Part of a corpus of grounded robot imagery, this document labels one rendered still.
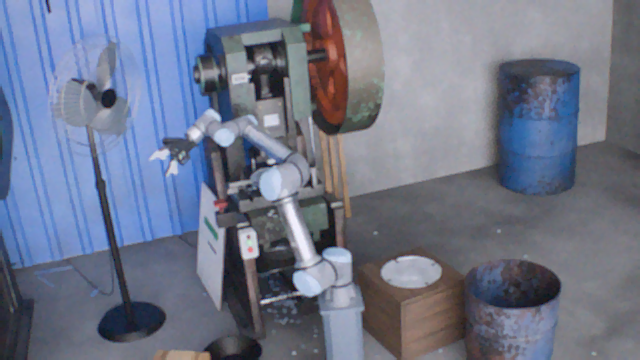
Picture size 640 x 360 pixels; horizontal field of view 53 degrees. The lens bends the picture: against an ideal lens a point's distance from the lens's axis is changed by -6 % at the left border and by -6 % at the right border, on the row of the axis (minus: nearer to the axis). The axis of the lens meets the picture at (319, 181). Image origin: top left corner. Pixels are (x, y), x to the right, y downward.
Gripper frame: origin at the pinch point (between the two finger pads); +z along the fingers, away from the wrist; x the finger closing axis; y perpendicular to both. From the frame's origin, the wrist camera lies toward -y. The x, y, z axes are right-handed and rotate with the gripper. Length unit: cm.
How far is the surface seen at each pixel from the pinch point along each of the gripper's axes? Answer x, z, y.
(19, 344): 63, 119, -41
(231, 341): 84, 36, 40
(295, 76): 21, -78, 2
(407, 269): 84, -49, 84
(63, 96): -27, 6, -47
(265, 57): 9, -73, -9
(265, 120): 32, -54, -1
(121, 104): 2, -11, -49
